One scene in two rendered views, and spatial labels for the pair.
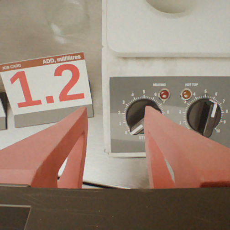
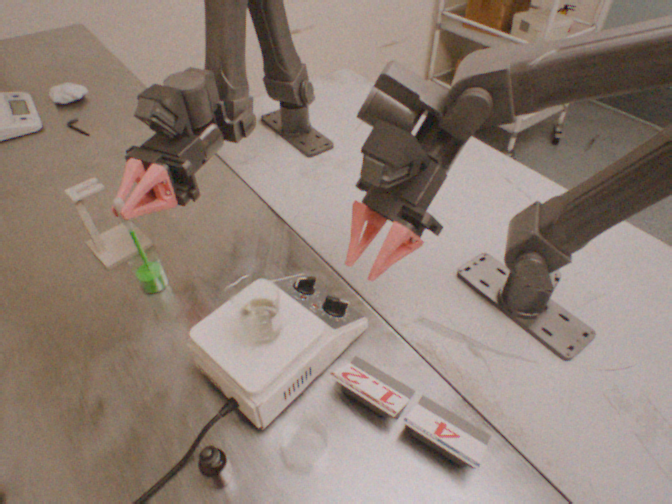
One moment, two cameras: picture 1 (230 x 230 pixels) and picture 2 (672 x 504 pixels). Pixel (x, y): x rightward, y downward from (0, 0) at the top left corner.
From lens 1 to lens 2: 0.48 m
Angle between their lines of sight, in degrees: 55
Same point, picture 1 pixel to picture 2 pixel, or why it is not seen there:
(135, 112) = (336, 311)
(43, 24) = (330, 462)
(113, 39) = (318, 329)
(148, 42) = (303, 315)
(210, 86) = (289, 290)
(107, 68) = (331, 333)
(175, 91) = (307, 302)
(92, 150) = (373, 339)
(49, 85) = (368, 385)
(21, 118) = (405, 392)
